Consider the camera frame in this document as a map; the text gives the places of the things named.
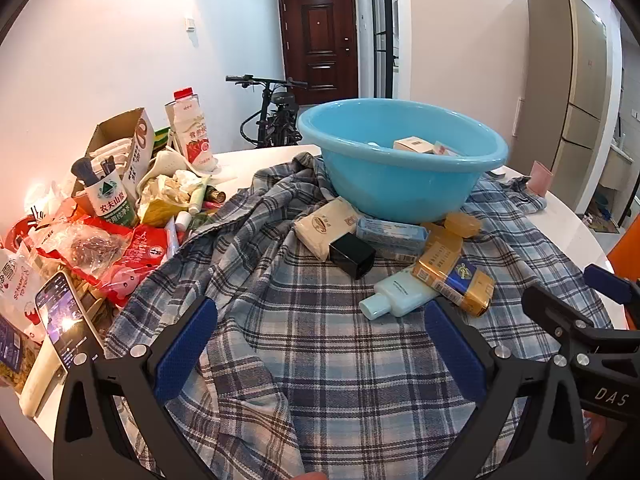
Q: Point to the black framed glass door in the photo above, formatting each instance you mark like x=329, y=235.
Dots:
x=382, y=30

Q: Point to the dark brown cosmetic bottle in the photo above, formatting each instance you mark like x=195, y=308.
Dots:
x=216, y=196

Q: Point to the gold and blue packet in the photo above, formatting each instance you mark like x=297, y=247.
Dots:
x=475, y=290

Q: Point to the white and pink packet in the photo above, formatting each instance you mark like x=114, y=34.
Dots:
x=446, y=150

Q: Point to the beige cabinet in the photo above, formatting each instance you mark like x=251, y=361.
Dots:
x=617, y=167

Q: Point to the brown entrance door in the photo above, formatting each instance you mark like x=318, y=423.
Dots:
x=317, y=45

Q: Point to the green and yellow packet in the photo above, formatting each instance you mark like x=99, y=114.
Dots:
x=161, y=139

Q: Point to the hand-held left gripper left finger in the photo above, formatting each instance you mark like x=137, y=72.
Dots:
x=185, y=345

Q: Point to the blue pasta bag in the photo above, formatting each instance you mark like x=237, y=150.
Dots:
x=12, y=355

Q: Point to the yellow bag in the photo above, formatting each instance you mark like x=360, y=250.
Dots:
x=160, y=212

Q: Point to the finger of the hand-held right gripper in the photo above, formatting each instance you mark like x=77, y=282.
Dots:
x=607, y=282
x=560, y=315

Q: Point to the white and red snack bag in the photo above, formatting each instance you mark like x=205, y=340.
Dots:
x=17, y=290

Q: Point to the crumpled tissue paper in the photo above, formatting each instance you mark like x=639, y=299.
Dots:
x=170, y=187

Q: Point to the black bicycle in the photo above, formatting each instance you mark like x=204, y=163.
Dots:
x=277, y=120

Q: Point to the black glossy box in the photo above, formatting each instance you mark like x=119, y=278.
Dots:
x=350, y=255

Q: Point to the blue plastic basin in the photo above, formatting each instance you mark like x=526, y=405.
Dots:
x=390, y=180

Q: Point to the plaid shirt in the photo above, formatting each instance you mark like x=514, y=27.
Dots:
x=300, y=360

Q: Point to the pale green cream tube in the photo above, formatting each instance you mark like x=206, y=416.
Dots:
x=199, y=197

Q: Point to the small white bottle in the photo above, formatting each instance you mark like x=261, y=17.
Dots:
x=183, y=221

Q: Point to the light blue lotion bottle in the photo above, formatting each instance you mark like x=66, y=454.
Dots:
x=405, y=292

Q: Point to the makeup brush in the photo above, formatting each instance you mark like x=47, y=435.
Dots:
x=84, y=169

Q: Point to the beige refrigerator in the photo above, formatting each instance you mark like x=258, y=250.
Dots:
x=570, y=85

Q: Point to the amber translucent soap box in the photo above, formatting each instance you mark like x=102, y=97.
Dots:
x=462, y=225

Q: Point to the smartphone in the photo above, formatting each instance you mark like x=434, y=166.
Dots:
x=65, y=320

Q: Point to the open cardboard box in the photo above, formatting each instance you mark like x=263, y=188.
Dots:
x=115, y=130

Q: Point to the pink cup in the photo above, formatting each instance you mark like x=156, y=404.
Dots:
x=540, y=177

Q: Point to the cream small box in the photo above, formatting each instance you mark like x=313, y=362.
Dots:
x=412, y=145

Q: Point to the white phone stand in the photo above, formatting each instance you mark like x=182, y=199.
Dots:
x=40, y=380

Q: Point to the red cap milk bottle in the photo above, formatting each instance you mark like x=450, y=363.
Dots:
x=192, y=130

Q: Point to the beige tissue packet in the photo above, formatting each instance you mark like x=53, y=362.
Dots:
x=320, y=227

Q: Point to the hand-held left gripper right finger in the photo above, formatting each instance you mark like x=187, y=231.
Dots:
x=455, y=350

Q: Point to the green label bottle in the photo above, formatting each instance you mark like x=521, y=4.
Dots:
x=107, y=200

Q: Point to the gold cardboard box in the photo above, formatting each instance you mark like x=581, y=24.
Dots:
x=442, y=245

